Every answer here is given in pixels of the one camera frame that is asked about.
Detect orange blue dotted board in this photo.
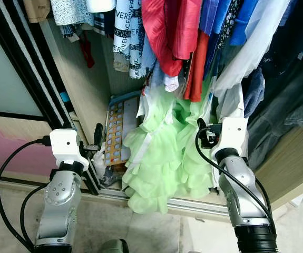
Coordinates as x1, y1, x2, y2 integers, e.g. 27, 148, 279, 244
104, 94, 141, 167

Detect clear plastic bag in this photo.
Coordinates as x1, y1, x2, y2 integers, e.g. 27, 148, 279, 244
96, 142, 123, 188

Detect light wood wardrobe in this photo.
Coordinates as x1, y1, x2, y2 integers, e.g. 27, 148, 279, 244
0, 0, 303, 217

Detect orange red hanging garment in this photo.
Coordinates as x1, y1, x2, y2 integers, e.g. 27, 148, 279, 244
183, 32, 210, 103

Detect light green ruffled dress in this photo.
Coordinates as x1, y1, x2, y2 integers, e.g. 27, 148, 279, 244
121, 79, 231, 214

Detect blue grey hanging cloth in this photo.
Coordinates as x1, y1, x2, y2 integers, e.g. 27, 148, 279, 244
243, 69, 265, 118

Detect light blue shirt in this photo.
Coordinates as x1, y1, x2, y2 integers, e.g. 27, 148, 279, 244
141, 37, 181, 93

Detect dark grey jeans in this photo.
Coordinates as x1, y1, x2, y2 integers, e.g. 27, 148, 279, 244
246, 53, 303, 169

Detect silver robot left leg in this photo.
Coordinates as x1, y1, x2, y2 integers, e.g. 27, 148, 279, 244
99, 240, 130, 253

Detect white black lettered garment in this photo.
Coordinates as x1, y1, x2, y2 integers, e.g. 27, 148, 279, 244
113, 0, 152, 80

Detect white sheer hanging garment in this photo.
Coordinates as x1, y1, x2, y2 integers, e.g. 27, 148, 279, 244
214, 0, 291, 93

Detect frosted glass sliding door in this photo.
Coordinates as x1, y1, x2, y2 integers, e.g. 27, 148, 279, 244
0, 0, 102, 196

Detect bright blue hanging garment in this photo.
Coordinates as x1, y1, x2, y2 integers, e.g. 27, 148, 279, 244
199, 0, 260, 48

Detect dark navy hanging garment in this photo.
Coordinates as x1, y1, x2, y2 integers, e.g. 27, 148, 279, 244
267, 0, 303, 80

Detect white blue dotted garment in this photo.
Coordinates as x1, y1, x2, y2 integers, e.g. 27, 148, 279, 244
50, 0, 96, 27

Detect brown cardboard box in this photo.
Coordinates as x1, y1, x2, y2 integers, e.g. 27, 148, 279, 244
24, 0, 51, 23

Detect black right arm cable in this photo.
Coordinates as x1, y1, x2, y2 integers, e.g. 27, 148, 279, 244
195, 122, 276, 232

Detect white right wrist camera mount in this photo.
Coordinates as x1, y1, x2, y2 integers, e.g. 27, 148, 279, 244
221, 117, 249, 159

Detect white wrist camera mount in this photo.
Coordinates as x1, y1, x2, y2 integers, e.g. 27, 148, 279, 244
50, 129, 90, 170
221, 117, 249, 159

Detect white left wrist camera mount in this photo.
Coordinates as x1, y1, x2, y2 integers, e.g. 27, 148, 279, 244
50, 129, 90, 170

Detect red hanging strap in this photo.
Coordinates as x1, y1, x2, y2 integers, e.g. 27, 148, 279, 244
80, 34, 95, 68

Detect short black left arm cable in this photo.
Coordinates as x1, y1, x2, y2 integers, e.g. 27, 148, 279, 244
19, 183, 49, 249

